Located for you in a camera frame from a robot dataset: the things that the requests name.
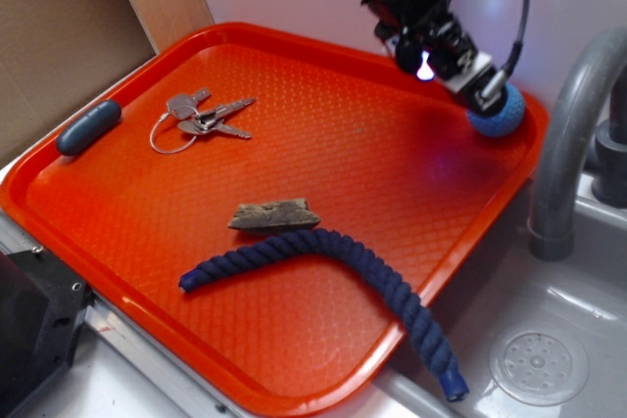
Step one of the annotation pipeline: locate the grey sink faucet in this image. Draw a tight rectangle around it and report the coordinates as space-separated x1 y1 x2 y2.
528 26 626 261

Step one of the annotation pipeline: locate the red plastic tray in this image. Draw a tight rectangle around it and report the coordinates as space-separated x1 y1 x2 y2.
0 22 550 418

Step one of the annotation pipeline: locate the brown cardboard panel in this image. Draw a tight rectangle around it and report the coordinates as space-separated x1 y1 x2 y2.
1 0 214 164

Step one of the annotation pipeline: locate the dark grey oblong case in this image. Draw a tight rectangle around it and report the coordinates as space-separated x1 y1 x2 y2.
56 100 121 157

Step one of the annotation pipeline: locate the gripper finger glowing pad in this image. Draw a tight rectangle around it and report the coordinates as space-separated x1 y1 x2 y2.
453 66 508 117

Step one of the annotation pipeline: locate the brown wood piece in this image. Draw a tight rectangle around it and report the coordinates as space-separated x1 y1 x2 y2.
227 198 320 234

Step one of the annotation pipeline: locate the dark blue twisted rope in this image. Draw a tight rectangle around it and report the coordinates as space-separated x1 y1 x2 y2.
177 227 470 402

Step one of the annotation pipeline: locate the blue knitted ball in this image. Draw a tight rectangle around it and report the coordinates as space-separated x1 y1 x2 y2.
466 82 525 138

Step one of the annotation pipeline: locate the bunch of silver keys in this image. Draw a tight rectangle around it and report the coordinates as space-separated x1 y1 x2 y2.
149 88 257 155

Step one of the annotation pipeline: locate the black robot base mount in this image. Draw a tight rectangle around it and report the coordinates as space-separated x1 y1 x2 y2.
1 247 88 417

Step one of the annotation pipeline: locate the round sink drain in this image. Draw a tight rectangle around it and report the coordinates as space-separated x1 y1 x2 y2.
488 322 589 407

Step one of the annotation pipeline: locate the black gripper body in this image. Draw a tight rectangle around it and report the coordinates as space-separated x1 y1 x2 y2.
362 0 492 93

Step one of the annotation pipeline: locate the grey sink basin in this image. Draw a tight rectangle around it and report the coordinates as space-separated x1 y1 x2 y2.
376 177 627 418

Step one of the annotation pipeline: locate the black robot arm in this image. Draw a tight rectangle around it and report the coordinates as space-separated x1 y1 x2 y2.
362 0 507 117

